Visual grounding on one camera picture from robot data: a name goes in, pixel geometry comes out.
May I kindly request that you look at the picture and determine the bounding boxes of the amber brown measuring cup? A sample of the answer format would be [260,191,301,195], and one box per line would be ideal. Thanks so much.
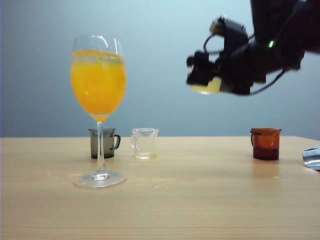
[250,127,283,161]

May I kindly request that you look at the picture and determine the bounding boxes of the flat black arm cable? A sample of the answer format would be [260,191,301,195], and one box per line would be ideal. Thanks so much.
[249,66,286,96]

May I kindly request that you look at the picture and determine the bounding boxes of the clear glass measuring cup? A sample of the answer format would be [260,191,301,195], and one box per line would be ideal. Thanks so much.
[130,127,160,160]

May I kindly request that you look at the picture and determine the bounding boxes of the crumpled silver foil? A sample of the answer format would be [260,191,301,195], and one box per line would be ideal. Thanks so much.
[301,144,320,172]

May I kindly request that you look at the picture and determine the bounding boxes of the clear cup with wooden handle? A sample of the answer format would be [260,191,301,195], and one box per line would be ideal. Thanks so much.
[189,76,222,96]

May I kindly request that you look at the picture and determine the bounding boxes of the smoky grey measuring cup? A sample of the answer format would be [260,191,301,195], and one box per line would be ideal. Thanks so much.
[87,127,122,160]

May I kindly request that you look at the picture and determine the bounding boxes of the thin black camera cable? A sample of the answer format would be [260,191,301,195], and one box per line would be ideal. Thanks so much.
[203,33,226,55]

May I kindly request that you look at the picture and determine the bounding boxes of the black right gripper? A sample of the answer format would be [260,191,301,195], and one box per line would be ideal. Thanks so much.
[186,41,266,96]

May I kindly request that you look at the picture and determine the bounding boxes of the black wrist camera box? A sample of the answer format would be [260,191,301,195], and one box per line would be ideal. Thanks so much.
[209,15,249,52]

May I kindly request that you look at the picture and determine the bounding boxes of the wine glass with orange juice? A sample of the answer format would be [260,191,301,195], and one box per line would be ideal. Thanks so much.
[70,34,128,190]

